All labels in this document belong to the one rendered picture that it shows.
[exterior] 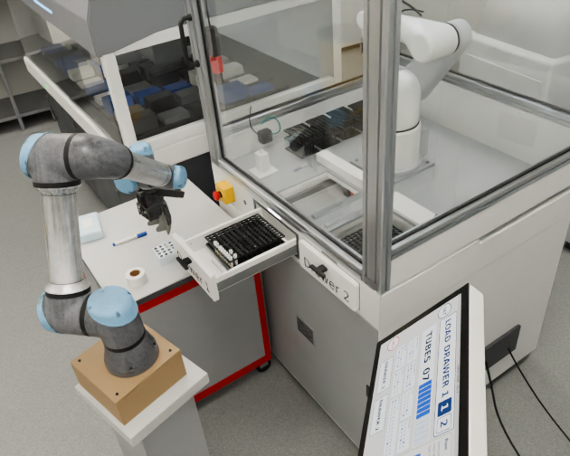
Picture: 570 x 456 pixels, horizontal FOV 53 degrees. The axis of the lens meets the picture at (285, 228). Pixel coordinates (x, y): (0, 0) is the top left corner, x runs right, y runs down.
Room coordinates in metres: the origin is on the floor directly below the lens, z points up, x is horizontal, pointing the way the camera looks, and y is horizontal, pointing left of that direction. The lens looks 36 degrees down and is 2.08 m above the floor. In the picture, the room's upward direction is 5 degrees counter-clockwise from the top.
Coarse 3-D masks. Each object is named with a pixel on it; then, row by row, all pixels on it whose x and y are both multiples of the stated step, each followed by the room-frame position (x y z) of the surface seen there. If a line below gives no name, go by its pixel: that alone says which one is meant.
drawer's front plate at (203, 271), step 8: (176, 240) 1.57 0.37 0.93; (176, 248) 1.58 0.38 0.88; (184, 248) 1.52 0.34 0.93; (176, 256) 1.60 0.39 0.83; (184, 256) 1.53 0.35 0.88; (192, 256) 1.47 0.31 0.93; (192, 264) 1.47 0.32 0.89; (200, 264) 1.42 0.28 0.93; (192, 272) 1.49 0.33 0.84; (200, 272) 1.42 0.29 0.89; (208, 272) 1.38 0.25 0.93; (208, 280) 1.37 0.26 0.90; (208, 288) 1.38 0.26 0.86; (216, 288) 1.36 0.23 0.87; (216, 296) 1.36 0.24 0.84
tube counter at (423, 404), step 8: (424, 368) 0.78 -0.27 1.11; (432, 368) 0.76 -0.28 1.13; (424, 376) 0.76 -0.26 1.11; (432, 376) 0.74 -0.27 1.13; (424, 384) 0.74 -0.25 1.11; (424, 392) 0.72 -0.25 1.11; (424, 400) 0.70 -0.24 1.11; (416, 408) 0.69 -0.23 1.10; (424, 408) 0.68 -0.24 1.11; (416, 416) 0.67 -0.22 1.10; (424, 416) 0.66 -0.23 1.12; (416, 424) 0.66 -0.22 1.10; (424, 424) 0.64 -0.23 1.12; (416, 432) 0.64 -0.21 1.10; (424, 432) 0.62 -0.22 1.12; (416, 440) 0.62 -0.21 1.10; (424, 440) 0.61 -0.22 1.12
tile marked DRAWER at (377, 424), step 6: (384, 396) 0.79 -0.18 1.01; (378, 402) 0.79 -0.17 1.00; (384, 402) 0.78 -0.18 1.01; (378, 408) 0.77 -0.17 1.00; (384, 408) 0.76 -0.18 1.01; (378, 414) 0.75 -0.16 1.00; (384, 414) 0.74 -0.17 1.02; (372, 420) 0.75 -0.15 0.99; (378, 420) 0.74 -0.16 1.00; (384, 420) 0.73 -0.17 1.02; (372, 426) 0.73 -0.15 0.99; (378, 426) 0.72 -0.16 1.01; (384, 426) 0.71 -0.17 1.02; (372, 432) 0.72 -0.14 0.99
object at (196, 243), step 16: (224, 224) 1.68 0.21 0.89; (272, 224) 1.70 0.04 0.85; (192, 240) 1.61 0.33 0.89; (288, 240) 1.62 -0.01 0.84; (208, 256) 1.58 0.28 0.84; (256, 256) 1.48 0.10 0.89; (272, 256) 1.50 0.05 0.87; (288, 256) 1.53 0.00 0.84; (224, 272) 1.41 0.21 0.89; (240, 272) 1.43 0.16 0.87; (256, 272) 1.46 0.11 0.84; (224, 288) 1.40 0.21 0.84
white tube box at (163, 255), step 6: (156, 246) 1.72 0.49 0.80; (162, 246) 1.71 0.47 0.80; (168, 246) 1.71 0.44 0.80; (156, 252) 1.68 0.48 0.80; (162, 252) 1.68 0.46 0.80; (168, 252) 1.67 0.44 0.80; (174, 252) 1.67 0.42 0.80; (156, 258) 1.68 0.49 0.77; (162, 258) 1.64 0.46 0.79; (168, 258) 1.66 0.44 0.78; (174, 258) 1.66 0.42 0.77; (162, 264) 1.64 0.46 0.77
